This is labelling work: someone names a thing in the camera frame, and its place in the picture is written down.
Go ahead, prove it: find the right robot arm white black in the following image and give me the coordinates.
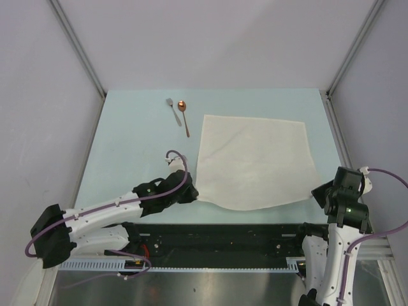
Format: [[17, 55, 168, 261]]
[[294, 167, 369, 305]]

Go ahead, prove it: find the purple cable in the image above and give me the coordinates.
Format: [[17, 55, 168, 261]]
[[25, 149, 192, 288], [331, 168, 408, 306]]

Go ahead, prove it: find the aluminium frame post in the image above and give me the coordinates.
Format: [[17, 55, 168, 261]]
[[328, 0, 385, 96], [46, 0, 107, 98]]

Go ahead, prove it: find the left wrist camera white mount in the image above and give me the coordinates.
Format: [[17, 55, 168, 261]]
[[165, 155, 187, 173]]

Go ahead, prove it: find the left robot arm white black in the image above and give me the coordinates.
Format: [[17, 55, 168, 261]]
[[25, 170, 199, 269]]

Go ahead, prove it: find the white cloth napkin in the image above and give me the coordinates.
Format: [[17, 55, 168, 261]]
[[195, 115, 321, 211]]

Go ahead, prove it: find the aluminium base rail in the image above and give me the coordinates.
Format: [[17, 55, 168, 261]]
[[358, 237, 394, 261]]

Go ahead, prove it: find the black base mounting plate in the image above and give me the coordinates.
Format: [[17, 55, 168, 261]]
[[122, 222, 328, 258]]

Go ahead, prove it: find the silver fork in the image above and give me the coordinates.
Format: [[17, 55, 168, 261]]
[[166, 98, 182, 127]]

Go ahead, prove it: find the white slotted cable duct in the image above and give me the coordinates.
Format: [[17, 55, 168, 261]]
[[59, 258, 306, 273]]

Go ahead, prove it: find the copper spoon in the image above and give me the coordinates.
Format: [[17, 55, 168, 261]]
[[178, 100, 190, 138]]

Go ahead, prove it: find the right aluminium frame post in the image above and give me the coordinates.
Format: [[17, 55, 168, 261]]
[[328, 0, 385, 96]]

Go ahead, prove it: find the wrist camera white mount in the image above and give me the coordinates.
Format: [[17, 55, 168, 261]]
[[165, 155, 187, 173], [358, 166, 373, 195]]

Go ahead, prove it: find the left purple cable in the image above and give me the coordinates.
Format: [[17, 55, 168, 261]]
[[25, 149, 192, 288]]

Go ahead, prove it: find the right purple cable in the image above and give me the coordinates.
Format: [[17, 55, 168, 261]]
[[331, 168, 408, 306]]

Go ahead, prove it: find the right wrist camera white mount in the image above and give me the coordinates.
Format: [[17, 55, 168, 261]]
[[358, 166, 373, 195]]

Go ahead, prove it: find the left aluminium frame post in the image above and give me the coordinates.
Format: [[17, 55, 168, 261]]
[[46, 0, 107, 98]]

